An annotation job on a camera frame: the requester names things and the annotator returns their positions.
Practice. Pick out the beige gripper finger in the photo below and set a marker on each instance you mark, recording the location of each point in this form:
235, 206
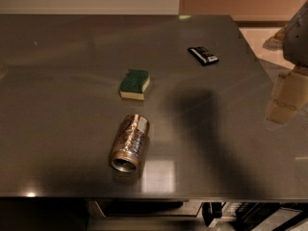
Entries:
291, 89
279, 113

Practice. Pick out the orange soda can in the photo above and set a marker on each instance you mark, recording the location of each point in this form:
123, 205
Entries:
130, 141

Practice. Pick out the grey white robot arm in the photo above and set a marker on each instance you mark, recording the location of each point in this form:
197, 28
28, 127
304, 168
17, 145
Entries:
295, 39

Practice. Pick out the black snack bar wrapper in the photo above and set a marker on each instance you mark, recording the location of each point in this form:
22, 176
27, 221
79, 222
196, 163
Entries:
203, 55

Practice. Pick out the black equipment under table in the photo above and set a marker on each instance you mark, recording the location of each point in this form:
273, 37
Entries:
255, 216

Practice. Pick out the green yellow sponge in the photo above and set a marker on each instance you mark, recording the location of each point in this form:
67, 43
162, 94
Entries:
134, 85

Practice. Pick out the dark drawer under table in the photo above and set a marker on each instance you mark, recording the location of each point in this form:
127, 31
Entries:
148, 208

